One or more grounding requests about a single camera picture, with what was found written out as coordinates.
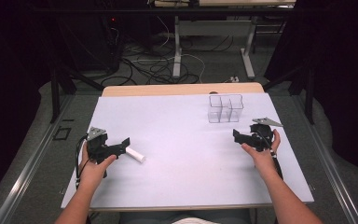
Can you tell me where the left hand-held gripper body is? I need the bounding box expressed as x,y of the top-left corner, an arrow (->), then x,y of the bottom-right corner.
86,126 -> 121,165

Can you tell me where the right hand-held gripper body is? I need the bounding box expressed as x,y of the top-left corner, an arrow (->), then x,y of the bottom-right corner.
243,117 -> 284,153

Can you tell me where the white cylinder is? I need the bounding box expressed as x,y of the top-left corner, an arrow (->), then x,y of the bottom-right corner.
125,147 -> 146,163

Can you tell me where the person's right hand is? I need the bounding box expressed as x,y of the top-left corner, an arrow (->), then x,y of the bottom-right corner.
241,128 -> 282,179

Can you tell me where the person's left hand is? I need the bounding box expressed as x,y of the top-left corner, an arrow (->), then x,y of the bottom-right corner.
78,143 -> 118,189

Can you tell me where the clear plastic compartment organizer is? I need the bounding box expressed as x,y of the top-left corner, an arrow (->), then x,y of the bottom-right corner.
207,93 -> 245,124

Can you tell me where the white power strip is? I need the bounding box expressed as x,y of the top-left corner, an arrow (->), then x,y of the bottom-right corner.
223,75 -> 241,84

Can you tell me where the white table sheet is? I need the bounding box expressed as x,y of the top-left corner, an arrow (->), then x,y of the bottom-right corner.
60,92 -> 315,210

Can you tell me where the black metal stand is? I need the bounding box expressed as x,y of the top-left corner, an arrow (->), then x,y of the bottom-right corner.
262,62 -> 316,126
48,18 -> 105,124

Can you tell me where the black computer tower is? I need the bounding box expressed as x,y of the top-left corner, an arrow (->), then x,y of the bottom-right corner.
59,14 -> 122,75

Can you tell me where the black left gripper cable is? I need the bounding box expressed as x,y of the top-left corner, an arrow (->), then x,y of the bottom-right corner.
75,134 -> 90,190

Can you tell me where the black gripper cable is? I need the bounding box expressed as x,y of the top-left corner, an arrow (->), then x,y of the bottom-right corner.
269,148 -> 284,181
75,134 -> 90,190

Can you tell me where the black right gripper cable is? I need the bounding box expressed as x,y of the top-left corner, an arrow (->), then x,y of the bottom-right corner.
269,148 -> 284,181

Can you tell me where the metal floor rail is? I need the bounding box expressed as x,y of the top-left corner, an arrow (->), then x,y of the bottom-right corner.
0,94 -> 76,224
293,94 -> 358,224

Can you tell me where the tangle of floor cables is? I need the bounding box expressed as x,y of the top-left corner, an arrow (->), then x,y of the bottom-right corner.
100,17 -> 235,87

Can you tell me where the white desk frame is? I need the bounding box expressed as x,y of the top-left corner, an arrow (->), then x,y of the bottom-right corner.
172,15 -> 258,80

